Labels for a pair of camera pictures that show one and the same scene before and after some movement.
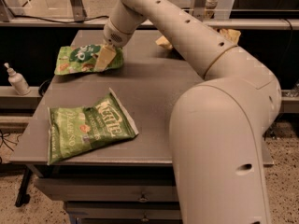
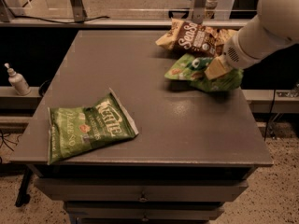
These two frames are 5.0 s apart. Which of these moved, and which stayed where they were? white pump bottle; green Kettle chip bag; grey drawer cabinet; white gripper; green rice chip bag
Moved: white gripper; green rice chip bag
Stayed: grey drawer cabinet; green Kettle chip bag; white pump bottle
